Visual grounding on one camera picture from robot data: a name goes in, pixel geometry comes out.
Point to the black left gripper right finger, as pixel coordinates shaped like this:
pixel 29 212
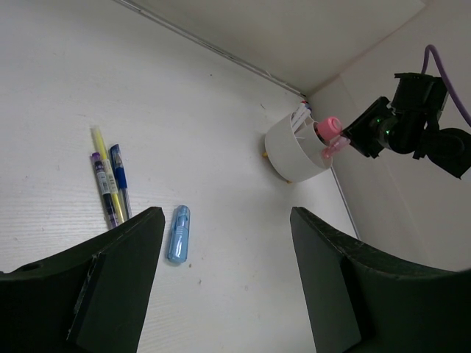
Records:
pixel 361 299

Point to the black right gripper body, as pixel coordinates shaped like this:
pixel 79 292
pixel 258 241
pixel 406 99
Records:
pixel 367 134

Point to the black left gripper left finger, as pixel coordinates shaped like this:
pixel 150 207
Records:
pixel 92 297

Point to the pink correction tape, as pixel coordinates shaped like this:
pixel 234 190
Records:
pixel 335 147

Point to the blue capped white marker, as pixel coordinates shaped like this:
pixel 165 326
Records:
pixel 302 119

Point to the red capped white marker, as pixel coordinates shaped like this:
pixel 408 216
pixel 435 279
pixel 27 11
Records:
pixel 297 114

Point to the blue correction tape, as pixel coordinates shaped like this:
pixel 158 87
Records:
pixel 179 236

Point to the yellow highlighter pen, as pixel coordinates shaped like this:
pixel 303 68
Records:
pixel 100 148

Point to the blue gel pen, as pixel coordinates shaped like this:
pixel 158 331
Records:
pixel 121 180

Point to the purple gel pen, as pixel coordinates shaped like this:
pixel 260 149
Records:
pixel 104 189

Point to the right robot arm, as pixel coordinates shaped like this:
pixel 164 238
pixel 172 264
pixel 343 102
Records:
pixel 409 124

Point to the white round divided pen holder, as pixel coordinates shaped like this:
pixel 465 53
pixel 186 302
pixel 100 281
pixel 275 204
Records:
pixel 288 158

